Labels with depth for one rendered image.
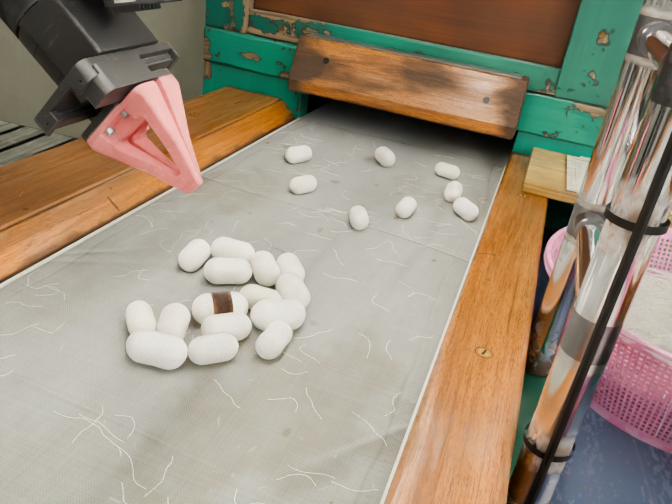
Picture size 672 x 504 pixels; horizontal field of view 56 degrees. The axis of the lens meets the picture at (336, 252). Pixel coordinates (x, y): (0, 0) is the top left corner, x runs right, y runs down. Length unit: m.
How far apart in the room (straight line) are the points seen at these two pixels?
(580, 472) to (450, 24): 0.57
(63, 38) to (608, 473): 0.48
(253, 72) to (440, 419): 0.68
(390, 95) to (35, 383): 0.56
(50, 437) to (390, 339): 0.22
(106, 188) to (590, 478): 0.45
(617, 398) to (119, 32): 0.45
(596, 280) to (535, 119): 0.56
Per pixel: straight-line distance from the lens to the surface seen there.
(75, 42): 0.46
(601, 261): 0.30
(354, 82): 0.83
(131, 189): 0.61
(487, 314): 0.46
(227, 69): 0.96
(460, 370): 0.40
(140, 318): 0.42
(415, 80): 0.81
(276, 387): 0.39
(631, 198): 0.29
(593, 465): 0.51
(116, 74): 0.44
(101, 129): 0.47
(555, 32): 0.85
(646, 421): 0.54
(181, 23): 1.91
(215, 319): 0.41
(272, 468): 0.35
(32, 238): 0.53
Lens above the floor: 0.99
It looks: 27 degrees down
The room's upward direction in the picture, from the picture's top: 9 degrees clockwise
